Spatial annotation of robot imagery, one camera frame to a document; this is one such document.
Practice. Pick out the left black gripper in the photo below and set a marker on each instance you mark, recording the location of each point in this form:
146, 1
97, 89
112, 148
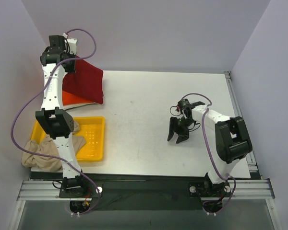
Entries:
68, 64

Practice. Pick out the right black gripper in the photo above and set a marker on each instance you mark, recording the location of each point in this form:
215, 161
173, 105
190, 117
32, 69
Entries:
180, 128

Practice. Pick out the dark red t shirt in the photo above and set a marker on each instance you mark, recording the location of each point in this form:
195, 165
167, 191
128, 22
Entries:
85, 82

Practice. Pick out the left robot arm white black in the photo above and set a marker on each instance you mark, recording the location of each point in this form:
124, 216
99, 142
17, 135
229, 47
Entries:
56, 122

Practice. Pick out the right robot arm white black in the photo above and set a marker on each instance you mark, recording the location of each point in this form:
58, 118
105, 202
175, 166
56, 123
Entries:
231, 136

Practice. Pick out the folded orange t shirt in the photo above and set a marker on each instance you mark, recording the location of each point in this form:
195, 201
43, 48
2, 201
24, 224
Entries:
70, 99

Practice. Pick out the folded cream t shirt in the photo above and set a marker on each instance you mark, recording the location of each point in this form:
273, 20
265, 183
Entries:
72, 106

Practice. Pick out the yellow plastic tray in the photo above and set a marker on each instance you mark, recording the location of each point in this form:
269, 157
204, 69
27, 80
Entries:
92, 129

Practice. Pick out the crumpled beige t shirt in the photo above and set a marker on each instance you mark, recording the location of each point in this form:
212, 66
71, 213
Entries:
48, 147

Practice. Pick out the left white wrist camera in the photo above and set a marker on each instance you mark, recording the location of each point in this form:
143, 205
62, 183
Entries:
72, 44

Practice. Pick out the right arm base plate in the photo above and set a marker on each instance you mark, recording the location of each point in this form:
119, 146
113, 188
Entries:
206, 189

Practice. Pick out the aluminium frame rail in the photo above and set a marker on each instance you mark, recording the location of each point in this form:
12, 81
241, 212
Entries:
242, 189

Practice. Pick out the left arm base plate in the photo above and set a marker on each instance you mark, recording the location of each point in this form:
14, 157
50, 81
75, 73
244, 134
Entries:
82, 190

